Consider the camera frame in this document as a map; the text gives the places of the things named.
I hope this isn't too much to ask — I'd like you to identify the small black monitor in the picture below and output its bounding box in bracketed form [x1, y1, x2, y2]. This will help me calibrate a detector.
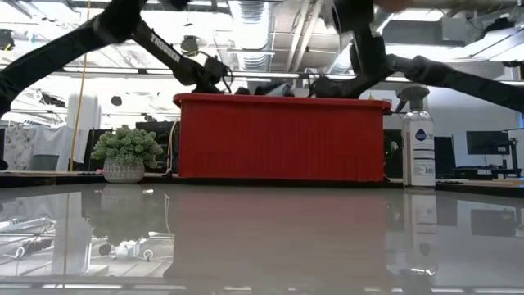
[434, 136, 456, 179]

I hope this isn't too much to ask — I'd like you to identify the small potted green plant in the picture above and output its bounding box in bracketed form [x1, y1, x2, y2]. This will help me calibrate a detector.
[90, 125, 165, 184]

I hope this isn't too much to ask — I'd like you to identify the ribbed silver ventilation duct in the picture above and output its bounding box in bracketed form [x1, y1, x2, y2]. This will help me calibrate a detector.
[228, 0, 273, 91]

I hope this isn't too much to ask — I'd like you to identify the red plastic laundry bin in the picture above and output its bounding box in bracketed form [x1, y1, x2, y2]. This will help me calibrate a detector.
[172, 93, 393, 184]

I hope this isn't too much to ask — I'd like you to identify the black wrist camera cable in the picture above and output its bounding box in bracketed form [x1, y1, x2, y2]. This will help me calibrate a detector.
[197, 50, 235, 95]

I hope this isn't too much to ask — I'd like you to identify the clear spray bottle grey trigger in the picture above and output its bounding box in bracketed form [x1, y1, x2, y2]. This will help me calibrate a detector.
[394, 85, 437, 190]

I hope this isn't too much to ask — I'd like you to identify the yellow cord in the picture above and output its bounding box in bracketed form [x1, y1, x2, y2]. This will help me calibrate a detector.
[68, 0, 93, 172]

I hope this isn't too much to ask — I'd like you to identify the long ceiling light strip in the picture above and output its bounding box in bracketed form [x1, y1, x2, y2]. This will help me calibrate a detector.
[0, 64, 524, 88]

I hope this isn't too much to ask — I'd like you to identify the black computer monitor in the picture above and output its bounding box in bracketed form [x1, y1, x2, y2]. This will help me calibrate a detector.
[465, 129, 523, 179]

